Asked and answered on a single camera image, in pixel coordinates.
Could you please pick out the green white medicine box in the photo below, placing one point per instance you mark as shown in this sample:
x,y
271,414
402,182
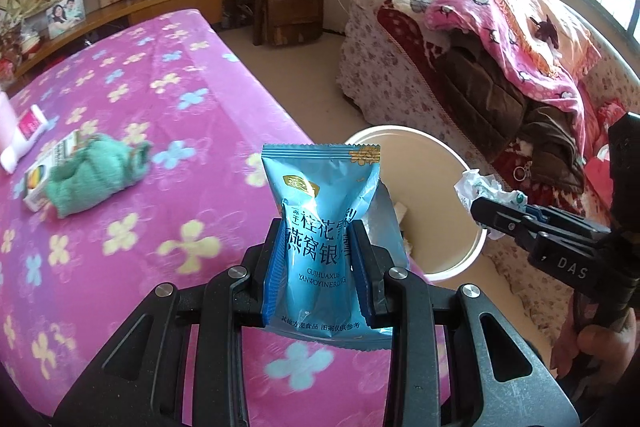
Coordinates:
x,y
37,187

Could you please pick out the green towel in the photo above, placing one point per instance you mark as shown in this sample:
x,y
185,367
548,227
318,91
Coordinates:
x,y
85,182

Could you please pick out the brown jacket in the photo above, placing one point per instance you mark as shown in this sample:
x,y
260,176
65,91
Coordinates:
x,y
480,97

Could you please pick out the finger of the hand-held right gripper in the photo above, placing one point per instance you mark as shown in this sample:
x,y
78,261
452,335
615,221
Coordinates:
x,y
542,213
500,219

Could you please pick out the pink bottle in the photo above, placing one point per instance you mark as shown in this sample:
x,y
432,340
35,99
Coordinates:
x,y
7,142

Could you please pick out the framed couple photo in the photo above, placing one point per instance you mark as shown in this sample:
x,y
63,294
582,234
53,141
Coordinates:
x,y
65,14

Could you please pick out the person's right hand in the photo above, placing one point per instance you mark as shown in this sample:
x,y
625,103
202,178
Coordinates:
x,y
605,347

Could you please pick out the white green wrapper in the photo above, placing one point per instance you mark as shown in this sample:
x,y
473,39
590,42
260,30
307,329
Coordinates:
x,y
475,187

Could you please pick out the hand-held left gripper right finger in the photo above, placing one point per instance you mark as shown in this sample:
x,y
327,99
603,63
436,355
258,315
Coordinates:
x,y
362,277

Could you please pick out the pink floral blanket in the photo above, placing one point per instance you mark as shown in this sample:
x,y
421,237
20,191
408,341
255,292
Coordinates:
x,y
150,157

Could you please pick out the white pink-labelled bottle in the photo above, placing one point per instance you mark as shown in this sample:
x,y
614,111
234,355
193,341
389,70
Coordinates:
x,y
32,124

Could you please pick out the pink printed blanket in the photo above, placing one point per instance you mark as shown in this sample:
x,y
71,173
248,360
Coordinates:
x,y
505,32

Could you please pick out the white bucket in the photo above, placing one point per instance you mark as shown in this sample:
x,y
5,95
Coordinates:
x,y
440,157

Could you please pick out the blue snack packet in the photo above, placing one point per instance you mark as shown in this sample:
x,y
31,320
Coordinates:
x,y
320,187

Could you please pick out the floral sofa cover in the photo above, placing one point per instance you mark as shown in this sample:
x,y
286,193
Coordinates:
x,y
390,57

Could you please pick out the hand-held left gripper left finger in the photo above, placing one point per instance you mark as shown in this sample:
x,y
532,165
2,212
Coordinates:
x,y
272,277

